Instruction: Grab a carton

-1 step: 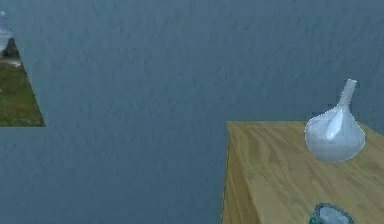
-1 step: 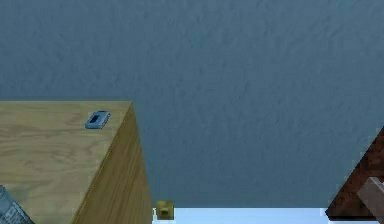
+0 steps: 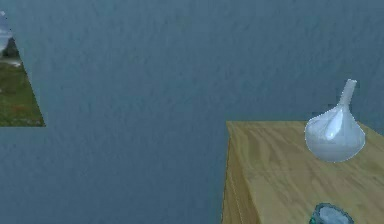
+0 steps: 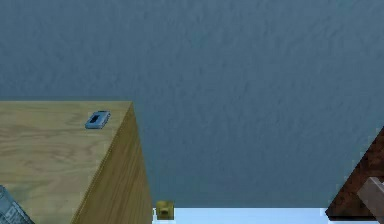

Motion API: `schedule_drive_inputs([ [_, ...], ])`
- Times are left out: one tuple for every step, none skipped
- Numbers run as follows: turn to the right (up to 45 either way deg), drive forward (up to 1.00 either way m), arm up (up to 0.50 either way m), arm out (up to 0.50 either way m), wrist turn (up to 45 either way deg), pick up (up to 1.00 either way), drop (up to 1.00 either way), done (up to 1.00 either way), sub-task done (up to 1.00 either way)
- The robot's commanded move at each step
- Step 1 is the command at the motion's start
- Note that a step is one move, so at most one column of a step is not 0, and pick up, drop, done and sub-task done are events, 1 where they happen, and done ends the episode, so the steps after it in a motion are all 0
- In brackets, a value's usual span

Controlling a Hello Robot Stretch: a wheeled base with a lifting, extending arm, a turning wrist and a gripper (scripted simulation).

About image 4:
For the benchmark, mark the light wooden cabinet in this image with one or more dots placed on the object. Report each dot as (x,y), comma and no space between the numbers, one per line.
(50,160)

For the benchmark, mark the grey-brown wooden bar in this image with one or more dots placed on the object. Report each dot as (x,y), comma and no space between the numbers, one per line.
(374,195)

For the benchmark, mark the small blue-grey flat device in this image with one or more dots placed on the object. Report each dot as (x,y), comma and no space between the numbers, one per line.
(97,120)

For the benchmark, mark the small yellow-brown block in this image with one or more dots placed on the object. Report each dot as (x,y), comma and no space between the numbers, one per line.
(165,210)

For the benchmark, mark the grey patterned carton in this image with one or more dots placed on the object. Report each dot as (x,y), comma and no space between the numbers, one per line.
(11,210)

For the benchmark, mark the dark brown wooden furniture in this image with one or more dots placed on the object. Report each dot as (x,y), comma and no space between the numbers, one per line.
(360,186)

